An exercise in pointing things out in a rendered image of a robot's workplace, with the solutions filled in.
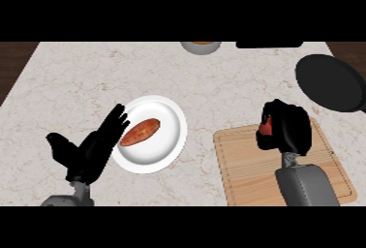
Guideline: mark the black frying pan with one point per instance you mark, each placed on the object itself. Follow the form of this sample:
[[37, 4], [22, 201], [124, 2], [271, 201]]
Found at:
[[330, 84]]

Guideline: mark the orange sweet potato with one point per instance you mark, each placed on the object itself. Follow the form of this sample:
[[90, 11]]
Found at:
[[139, 132]]

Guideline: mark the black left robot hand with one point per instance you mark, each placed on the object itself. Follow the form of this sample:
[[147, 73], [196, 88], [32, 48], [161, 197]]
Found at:
[[97, 145]]

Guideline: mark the grey bowl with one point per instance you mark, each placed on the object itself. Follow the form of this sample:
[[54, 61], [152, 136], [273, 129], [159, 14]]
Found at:
[[201, 47]]

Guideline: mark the wooden cutting board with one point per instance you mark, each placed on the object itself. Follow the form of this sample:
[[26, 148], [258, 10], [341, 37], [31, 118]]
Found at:
[[248, 168]]

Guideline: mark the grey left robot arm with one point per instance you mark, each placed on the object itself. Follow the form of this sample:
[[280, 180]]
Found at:
[[75, 197]]

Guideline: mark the black appliance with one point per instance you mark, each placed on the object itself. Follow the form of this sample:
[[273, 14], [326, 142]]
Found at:
[[268, 44]]

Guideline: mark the white round plate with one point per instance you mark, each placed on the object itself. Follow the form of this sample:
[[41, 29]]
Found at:
[[156, 142]]

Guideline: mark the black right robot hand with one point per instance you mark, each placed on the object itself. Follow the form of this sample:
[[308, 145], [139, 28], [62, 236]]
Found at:
[[291, 129]]

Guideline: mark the red bell pepper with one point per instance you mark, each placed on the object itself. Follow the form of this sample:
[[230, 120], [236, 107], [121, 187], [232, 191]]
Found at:
[[265, 128]]

